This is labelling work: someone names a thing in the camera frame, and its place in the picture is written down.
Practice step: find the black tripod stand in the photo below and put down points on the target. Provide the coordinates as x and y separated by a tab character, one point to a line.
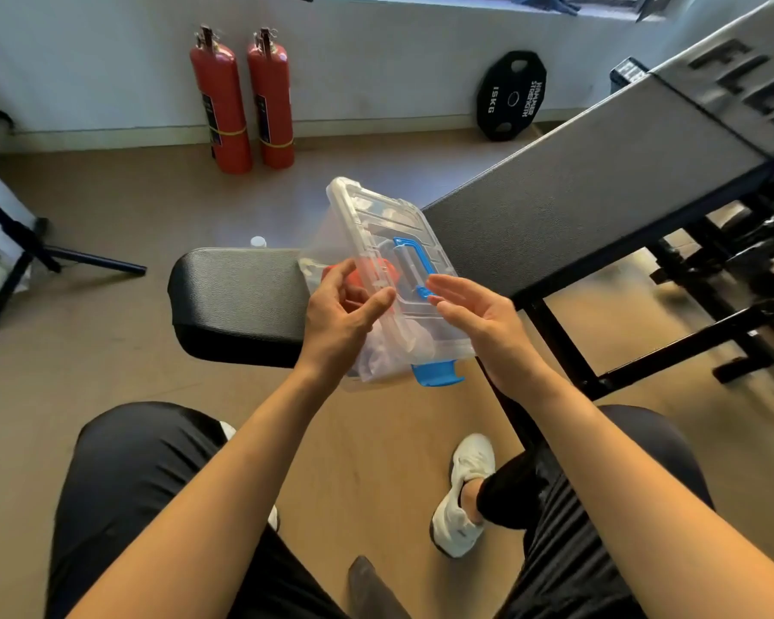
26	251

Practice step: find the person's right hand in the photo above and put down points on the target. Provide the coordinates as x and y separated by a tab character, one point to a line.
490	335

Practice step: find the black weight plate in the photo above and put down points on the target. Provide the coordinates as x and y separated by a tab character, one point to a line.
511	96

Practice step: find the red object in box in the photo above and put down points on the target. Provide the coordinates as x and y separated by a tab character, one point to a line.
390	273

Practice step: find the black bench back pad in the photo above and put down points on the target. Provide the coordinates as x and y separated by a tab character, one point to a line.
593	186

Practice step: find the white lettered towel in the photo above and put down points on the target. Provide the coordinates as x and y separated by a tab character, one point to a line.
742	64

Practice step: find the person's right fingers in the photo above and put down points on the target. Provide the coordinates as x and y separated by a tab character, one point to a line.
458	296

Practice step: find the small black box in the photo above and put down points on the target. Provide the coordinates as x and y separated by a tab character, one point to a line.
627	74

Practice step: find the white right shoe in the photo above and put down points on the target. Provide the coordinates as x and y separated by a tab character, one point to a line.
459	502

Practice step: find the blue cloth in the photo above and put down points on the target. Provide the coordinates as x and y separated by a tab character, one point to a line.
548	1

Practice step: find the person's left thumb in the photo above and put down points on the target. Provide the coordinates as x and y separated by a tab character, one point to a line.
377	306

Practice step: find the red fire extinguisher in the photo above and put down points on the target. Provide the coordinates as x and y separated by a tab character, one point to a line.
272	99
222	103

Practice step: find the person's left forearm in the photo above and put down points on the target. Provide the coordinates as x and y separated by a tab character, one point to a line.
219	496

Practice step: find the black metal bench frame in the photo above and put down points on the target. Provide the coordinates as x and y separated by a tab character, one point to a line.
703	302

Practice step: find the grey object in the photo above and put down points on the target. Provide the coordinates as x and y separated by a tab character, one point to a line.
369	593

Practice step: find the person's right forearm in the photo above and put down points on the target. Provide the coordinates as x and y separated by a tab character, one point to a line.
638	502

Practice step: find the black trousers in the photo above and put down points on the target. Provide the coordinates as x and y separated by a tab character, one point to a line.
135	496

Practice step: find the white cloth in box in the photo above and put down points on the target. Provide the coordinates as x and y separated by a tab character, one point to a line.
382	360

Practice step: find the person's left hand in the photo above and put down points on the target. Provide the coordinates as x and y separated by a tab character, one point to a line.
329	328

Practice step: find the black bench seat pad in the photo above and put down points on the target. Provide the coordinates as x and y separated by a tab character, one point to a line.
238	302

